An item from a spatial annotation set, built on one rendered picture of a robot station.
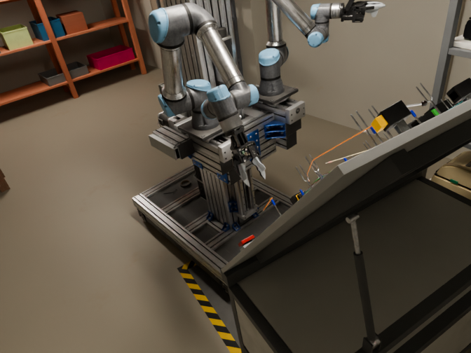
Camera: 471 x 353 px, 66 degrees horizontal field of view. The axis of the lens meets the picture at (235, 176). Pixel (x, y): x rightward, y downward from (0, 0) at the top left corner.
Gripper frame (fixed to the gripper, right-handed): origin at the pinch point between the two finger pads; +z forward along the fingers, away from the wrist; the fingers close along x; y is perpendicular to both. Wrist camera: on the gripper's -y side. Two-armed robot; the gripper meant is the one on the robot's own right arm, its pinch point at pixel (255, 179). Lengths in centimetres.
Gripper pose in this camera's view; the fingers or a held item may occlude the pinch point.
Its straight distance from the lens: 133.0
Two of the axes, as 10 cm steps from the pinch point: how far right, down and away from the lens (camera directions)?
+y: 2.6, 0.7, -9.6
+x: 8.7, -4.4, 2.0
